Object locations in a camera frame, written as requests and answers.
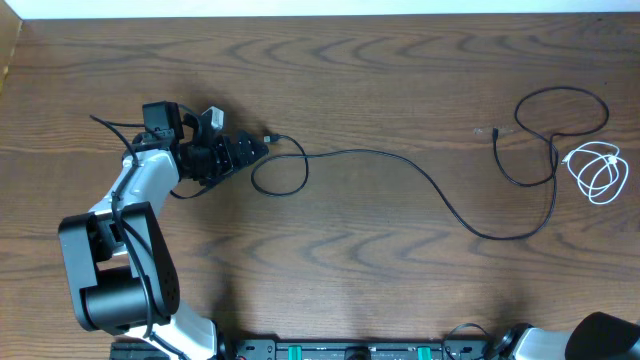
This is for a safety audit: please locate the short black usb cable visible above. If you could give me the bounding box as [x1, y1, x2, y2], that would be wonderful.
[249, 133, 559, 242]

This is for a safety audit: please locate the long black usb cable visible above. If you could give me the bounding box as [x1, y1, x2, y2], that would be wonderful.
[492, 86, 611, 189]

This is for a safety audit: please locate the white usb cable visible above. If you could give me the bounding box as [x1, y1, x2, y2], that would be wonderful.
[562, 141, 630, 206]

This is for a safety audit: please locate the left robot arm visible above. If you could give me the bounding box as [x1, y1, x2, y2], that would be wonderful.
[58, 101, 269, 359]

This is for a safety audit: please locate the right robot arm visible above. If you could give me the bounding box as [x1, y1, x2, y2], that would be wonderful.
[485, 312, 639, 360]

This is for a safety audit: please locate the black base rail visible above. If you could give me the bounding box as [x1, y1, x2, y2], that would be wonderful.
[109, 337, 501, 360]

